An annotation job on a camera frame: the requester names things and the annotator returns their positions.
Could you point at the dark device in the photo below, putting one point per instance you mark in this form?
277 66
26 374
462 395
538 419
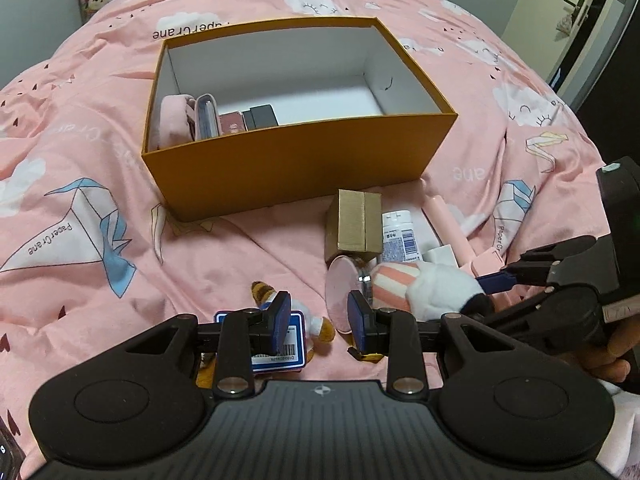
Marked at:
7 455

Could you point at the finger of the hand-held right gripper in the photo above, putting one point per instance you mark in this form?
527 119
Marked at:
550 315
495 281

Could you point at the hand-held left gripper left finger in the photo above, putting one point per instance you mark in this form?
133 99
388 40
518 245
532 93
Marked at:
280 320

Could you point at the tiger plush toy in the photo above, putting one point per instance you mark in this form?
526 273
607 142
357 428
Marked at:
325 330

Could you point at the pink fabric pouch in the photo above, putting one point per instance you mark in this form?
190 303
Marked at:
175 120

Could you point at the gold gift box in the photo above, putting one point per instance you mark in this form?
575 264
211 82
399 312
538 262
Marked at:
350 225

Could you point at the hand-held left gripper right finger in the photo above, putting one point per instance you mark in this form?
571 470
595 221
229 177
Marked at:
359 320

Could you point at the orange cardboard box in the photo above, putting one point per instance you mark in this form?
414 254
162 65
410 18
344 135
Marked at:
300 170

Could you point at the blue white hang tag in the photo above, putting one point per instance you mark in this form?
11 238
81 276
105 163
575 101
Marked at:
277 362

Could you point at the glass jar with pink lid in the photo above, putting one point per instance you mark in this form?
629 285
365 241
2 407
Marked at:
340 285

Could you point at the dark door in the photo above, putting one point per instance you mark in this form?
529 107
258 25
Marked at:
595 45

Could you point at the pink pencil case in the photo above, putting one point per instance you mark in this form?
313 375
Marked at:
206 115

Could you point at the dark grey box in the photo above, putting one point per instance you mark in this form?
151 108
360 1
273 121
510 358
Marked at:
260 116

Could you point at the pink printed blanket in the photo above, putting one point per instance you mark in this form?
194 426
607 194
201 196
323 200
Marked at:
75 110

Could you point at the white bottle with blue label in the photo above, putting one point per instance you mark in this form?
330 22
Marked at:
400 240

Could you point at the striped white plush toy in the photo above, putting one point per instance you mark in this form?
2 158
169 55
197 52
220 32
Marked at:
435 290

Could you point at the person's right hand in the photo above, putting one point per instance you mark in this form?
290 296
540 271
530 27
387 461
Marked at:
607 360

